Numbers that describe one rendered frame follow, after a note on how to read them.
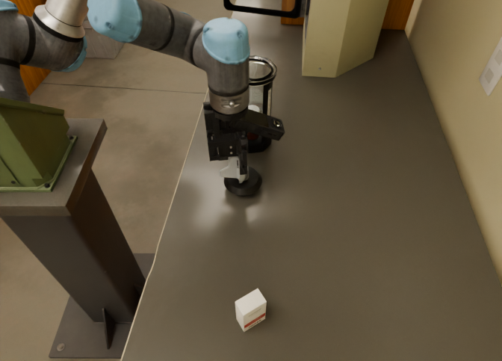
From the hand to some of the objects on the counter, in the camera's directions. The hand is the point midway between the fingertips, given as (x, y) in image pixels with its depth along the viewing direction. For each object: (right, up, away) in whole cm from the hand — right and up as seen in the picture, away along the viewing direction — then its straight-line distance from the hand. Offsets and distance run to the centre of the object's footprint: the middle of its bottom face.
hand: (242, 173), depth 84 cm
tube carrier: (+2, +10, +14) cm, 17 cm away
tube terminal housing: (+33, +43, +46) cm, 71 cm away
